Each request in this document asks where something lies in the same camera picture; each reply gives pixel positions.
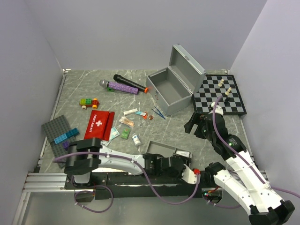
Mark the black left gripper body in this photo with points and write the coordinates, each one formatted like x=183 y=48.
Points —
x=178 y=175

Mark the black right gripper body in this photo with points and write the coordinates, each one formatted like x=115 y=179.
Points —
x=201 y=131

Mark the white blue instruction packet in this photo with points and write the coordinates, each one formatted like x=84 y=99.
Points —
x=183 y=153

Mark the light blue gauze packet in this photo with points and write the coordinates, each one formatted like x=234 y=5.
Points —
x=113 y=134

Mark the cotton swabs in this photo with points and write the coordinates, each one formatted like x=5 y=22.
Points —
x=126 y=121

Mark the red first aid pouch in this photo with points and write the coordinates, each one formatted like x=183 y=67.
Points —
x=99 y=125

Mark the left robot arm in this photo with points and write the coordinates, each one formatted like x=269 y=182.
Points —
x=86 y=155

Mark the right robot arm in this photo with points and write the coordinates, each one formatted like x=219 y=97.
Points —
x=252 y=191

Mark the green medicine box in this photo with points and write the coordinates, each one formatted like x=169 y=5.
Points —
x=125 y=133

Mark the grey plastic divided tray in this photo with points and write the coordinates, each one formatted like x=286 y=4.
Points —
x=164 y=150

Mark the black chess piece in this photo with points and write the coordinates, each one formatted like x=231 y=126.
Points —
x=226 y=100

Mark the cream chess pawn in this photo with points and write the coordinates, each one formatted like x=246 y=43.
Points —
x=227 y=93

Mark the chess board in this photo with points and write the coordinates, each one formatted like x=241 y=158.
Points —
x=209 y=92

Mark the cream chess piece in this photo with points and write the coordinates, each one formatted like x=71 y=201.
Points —
x=221 y=83

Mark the blue plastic tweezers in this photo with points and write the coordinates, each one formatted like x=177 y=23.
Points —
x=158 y=112

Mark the grey metal storage box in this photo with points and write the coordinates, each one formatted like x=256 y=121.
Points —
x=173 y=87

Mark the blue white small sachet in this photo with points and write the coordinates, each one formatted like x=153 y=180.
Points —
x=140 y=113

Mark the white rolled bandage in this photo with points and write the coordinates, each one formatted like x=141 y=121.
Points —
x=130 y=111

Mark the green toy brick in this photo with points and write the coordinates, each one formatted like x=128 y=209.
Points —
x=110 y=89

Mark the purple glitter microphone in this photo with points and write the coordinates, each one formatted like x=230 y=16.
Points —
x=118 y=86

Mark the black microphone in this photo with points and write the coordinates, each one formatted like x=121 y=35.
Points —
x=123 y=80

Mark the blue toy brick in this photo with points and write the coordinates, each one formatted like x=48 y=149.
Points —
x=64 y=136

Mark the toy brick car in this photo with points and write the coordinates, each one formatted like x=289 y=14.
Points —
x=89 y=102

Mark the purple toy brick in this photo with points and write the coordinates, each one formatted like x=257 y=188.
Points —
x=65 y=145

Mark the grey brick baseplate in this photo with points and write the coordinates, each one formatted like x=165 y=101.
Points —
x=59 y=135

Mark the black mounting base rail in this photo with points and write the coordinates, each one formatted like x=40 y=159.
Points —
x=124 y=185

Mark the orange handled scissors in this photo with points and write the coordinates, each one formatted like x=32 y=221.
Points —
x=145 y=116

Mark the aluminium frame rail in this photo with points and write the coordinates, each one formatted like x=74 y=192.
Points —
x=44 y=182

